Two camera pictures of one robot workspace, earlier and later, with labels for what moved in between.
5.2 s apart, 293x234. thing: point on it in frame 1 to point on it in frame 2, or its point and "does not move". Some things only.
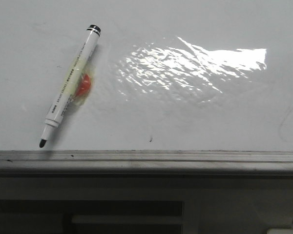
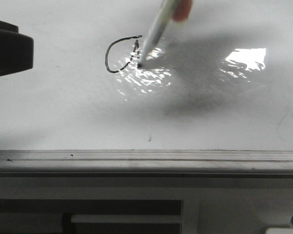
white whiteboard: x=167 y=75 does not move
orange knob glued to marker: x=85 y=85 to x=181 y=10
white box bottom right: x=283 y=231 does not move
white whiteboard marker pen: x=70 y=83 to x=164 y=18
